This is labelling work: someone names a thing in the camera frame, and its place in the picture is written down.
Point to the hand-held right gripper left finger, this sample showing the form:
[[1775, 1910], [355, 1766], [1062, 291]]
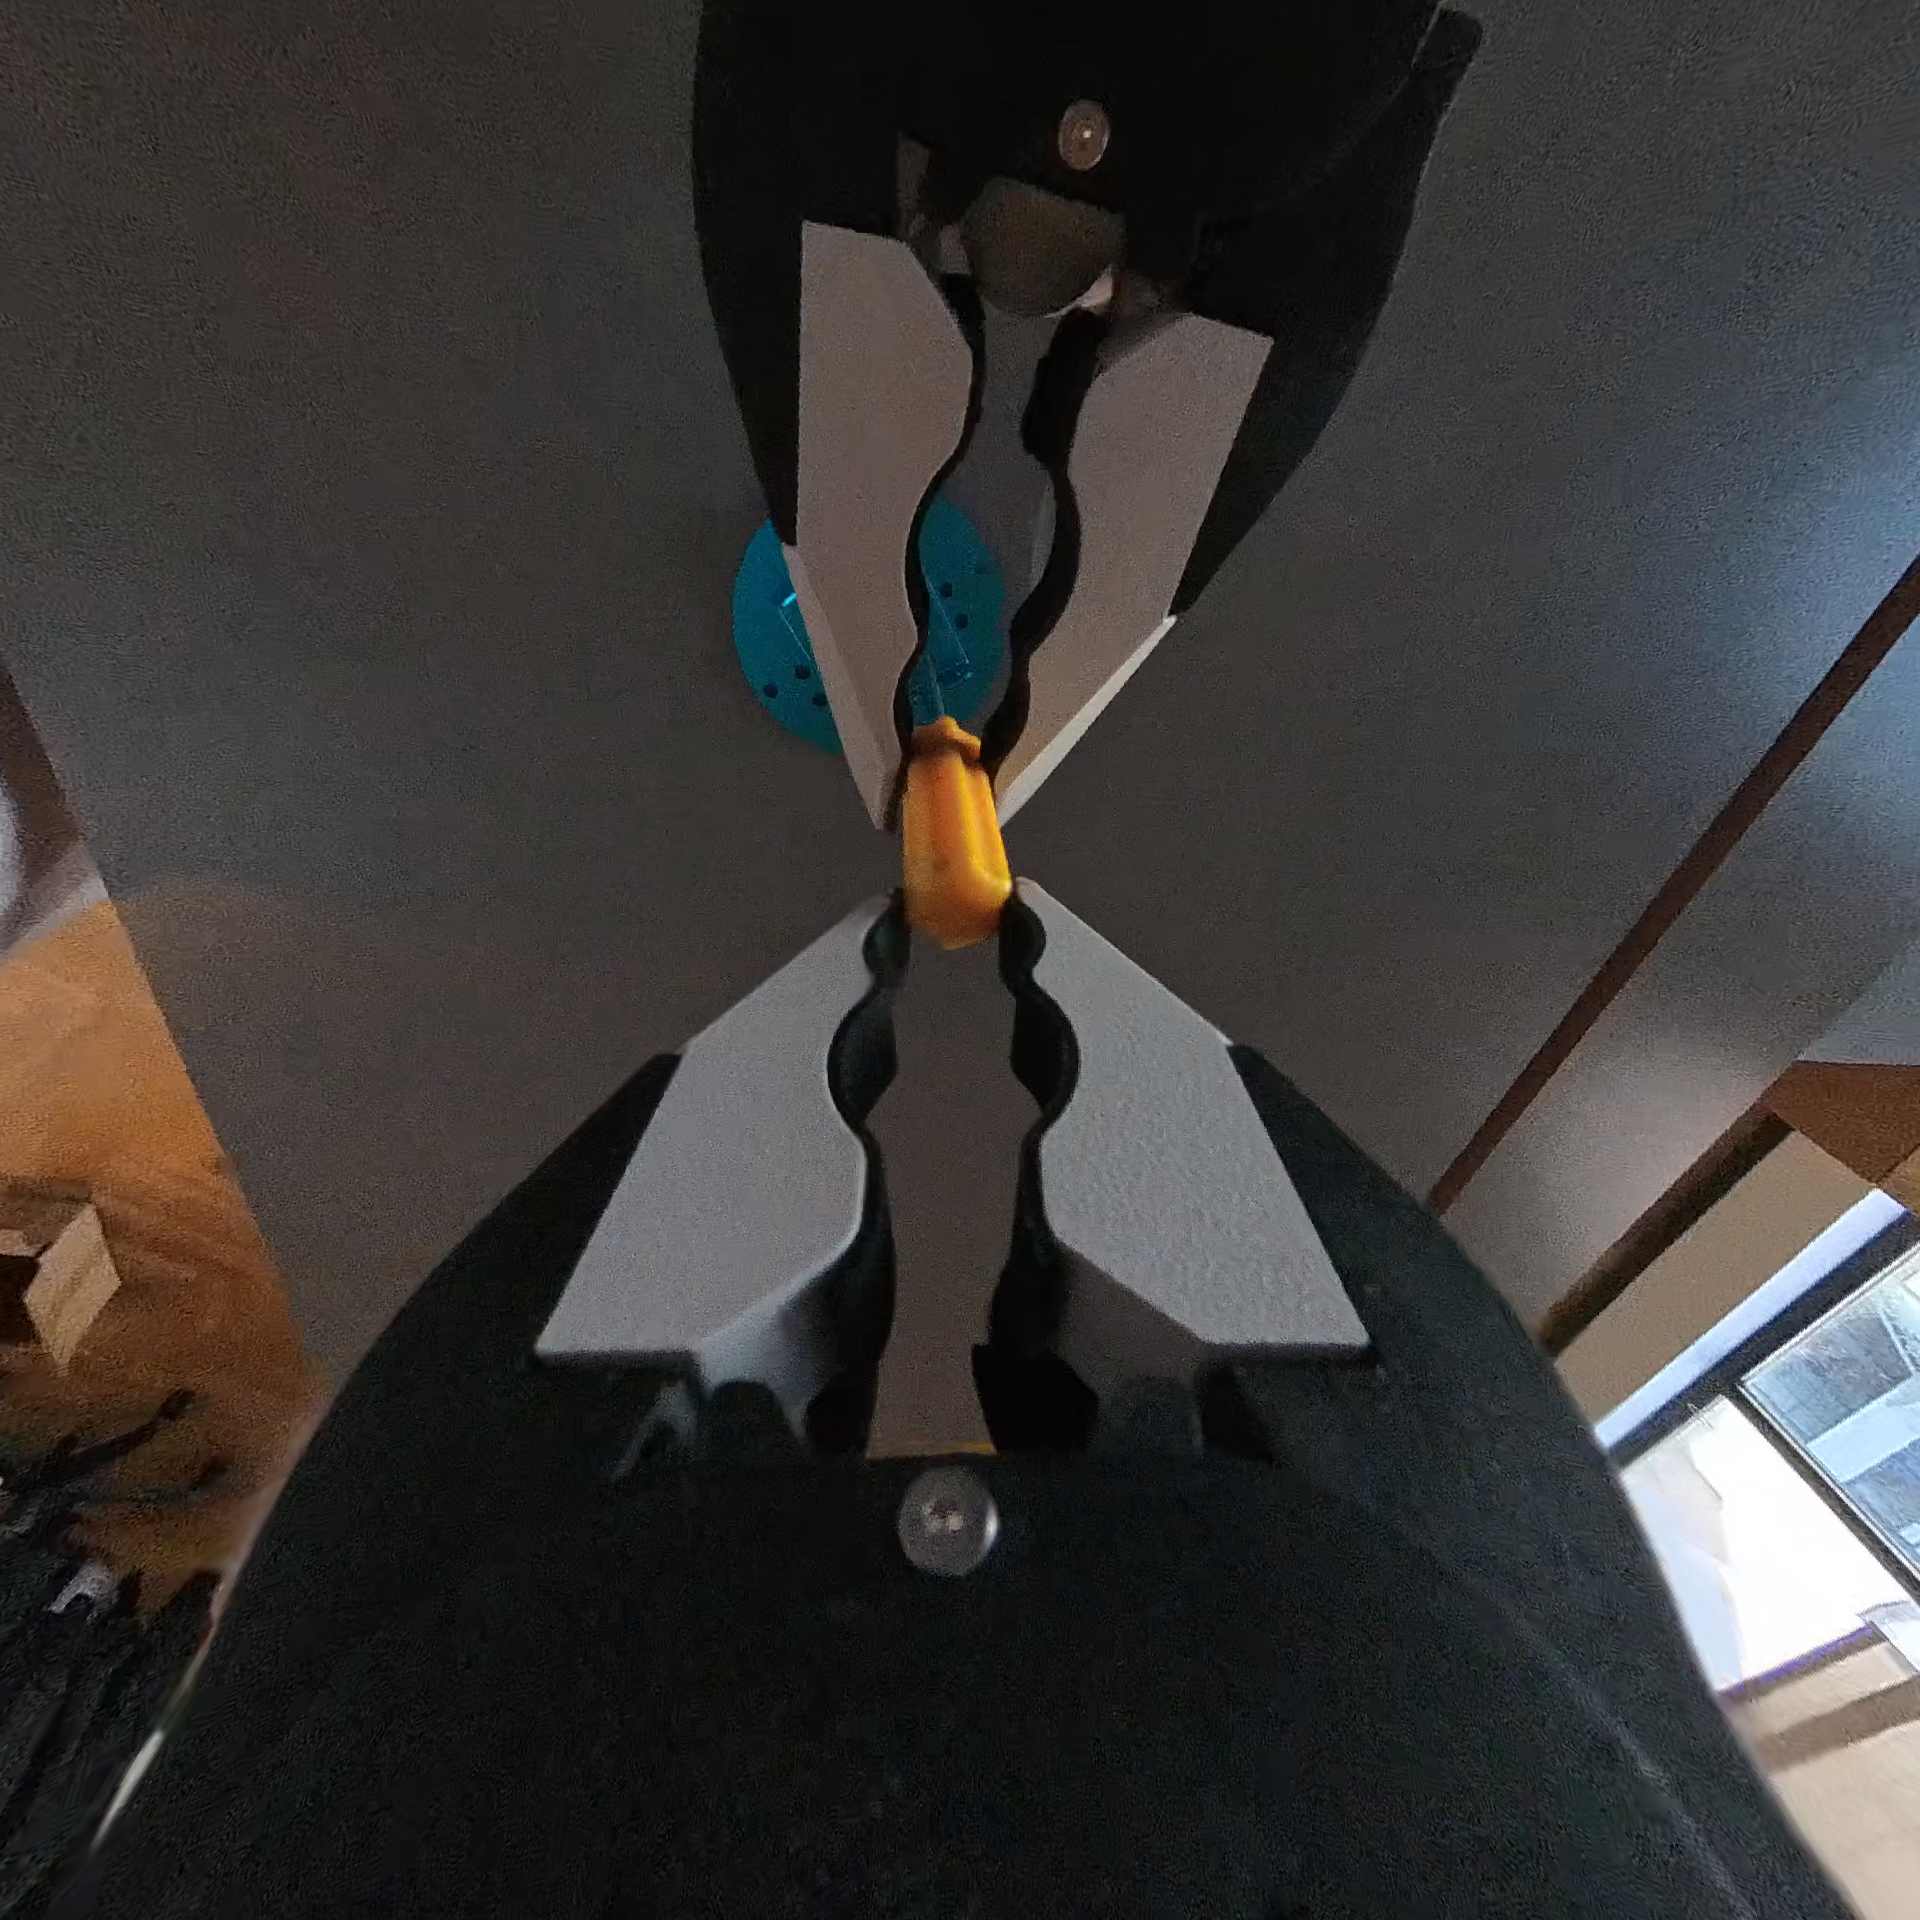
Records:
[[704, 1201]]

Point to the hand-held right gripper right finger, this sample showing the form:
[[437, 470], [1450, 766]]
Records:
[[1185, 1201]]

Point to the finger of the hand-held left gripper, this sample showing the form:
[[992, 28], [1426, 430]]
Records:
[[1155, 450], [862, 420]]

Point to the blue round metal plate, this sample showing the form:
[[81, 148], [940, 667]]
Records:
[[764, 630]]

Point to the blue metal angle bracket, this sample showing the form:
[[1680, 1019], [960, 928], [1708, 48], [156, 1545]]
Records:
[[943, 678]]

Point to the grey desk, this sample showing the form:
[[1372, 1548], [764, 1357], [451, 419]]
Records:
[[375, 450]]

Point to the large window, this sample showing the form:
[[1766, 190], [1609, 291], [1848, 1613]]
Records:
[[1801, 1500]]

